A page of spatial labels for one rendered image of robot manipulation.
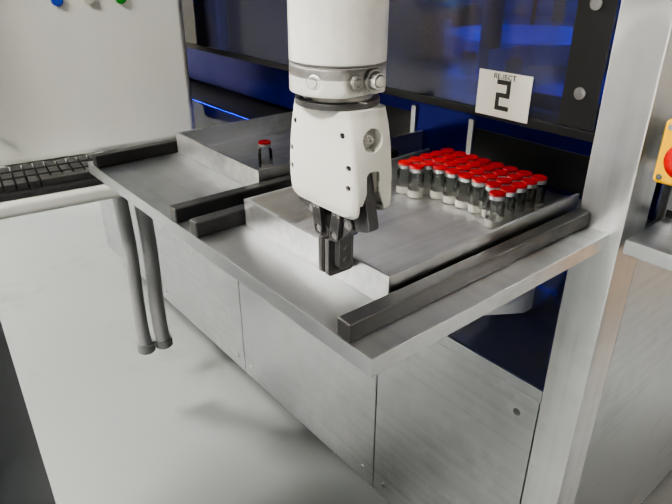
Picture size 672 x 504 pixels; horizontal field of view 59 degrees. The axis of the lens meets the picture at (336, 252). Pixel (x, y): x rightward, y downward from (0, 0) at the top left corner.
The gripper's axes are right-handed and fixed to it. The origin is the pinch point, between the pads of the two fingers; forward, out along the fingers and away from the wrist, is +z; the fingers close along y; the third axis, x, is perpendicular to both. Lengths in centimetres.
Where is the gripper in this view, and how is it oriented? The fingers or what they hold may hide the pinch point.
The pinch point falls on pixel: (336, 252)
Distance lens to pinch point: 59.1
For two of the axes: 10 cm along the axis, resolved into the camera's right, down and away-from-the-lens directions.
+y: -6.4, -3.5, 6.9
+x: -7.7, 2.8, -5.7
